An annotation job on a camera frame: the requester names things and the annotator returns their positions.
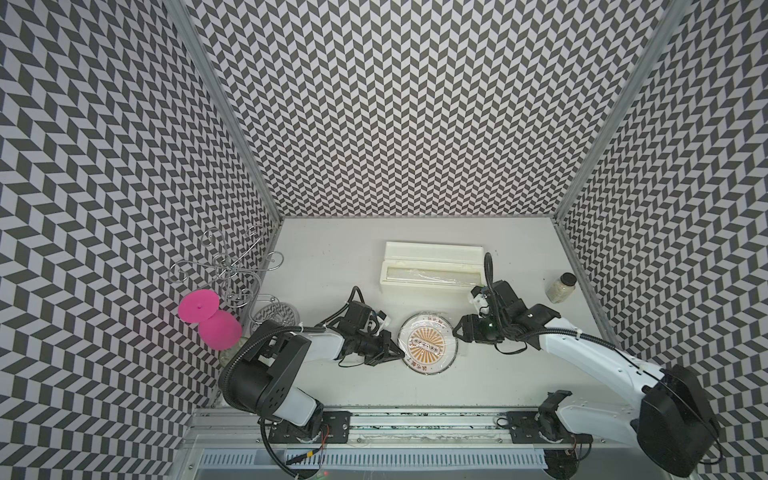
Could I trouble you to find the small jar with black lid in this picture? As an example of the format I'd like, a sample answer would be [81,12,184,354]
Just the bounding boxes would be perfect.
[545,272,577,303]

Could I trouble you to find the lower magenta disc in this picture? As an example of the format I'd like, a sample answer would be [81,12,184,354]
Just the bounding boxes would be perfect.
[198,309,242,351]

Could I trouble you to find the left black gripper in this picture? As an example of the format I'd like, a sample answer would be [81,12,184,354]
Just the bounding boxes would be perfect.
[353,329,405,366]

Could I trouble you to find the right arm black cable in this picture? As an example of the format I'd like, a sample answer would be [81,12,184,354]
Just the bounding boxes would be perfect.
[482,251,499,319]

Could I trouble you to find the magenta disc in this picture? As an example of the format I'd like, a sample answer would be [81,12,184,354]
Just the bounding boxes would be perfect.
[177,289,220,324]
[198,309,242,351]

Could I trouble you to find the round patterned ceramic plate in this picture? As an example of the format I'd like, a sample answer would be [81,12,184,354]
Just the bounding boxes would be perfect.
[398,311,458,376]

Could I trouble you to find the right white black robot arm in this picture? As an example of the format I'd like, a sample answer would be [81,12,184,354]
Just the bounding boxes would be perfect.
[453,280,721,478]

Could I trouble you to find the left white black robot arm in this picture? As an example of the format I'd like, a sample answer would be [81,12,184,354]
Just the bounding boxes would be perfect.
[218,300,405,441]

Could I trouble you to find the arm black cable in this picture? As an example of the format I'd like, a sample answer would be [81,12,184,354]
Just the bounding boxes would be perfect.
[482,251,499,319]
[316,285,367,328]

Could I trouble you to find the upper magenta disc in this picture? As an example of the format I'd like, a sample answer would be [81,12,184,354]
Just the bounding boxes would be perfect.
[177,289,220,324]

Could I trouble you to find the white plastic wrap dispenser box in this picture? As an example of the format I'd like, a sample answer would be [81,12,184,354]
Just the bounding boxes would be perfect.
[379,241,486,294]

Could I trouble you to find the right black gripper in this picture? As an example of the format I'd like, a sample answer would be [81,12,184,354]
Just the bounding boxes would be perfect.
[451,312,511,344]

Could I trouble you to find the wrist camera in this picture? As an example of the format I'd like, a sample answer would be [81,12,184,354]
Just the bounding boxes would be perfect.
[368,310,391,333]
[470,286,489,315]

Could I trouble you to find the green glass cup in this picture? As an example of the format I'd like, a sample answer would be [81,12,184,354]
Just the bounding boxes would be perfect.
[218,337,248,368]

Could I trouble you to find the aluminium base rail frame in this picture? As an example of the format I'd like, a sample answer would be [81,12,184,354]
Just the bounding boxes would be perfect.
[167,407,668,479]

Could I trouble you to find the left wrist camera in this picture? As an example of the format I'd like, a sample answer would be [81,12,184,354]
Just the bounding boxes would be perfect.
[368,310,391,333]

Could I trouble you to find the silver wire rack stand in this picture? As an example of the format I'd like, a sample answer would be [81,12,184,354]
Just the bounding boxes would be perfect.
[167,228,285,310]

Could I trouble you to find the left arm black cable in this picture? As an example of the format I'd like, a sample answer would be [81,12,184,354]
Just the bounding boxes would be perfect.
[316,285,367,328]

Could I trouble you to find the clear plastic wrap sheet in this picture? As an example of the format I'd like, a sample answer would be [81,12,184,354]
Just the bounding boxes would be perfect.
[395,309,461,377]

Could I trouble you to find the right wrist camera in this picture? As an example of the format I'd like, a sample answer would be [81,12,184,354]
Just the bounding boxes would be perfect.
[470,286,489,315]

